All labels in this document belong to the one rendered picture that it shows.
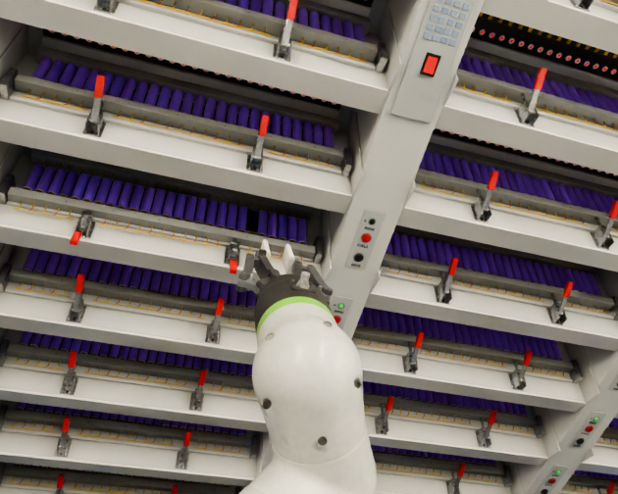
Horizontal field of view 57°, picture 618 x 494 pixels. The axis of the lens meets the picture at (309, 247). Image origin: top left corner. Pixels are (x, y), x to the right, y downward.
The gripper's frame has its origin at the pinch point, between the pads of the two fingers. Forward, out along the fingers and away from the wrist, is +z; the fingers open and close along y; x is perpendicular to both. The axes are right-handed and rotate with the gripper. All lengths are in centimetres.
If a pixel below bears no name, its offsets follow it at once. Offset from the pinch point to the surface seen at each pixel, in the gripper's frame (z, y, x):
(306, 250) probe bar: 19.2, -8.7, 3.8
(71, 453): 28, 30, 64
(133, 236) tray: 18.1, 23.4, 7.2
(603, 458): 25, -100, 45
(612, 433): 29, -103, 40
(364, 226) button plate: 12.3, -16.5, -4.8
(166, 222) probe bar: 19.2, 18.2, 3.8
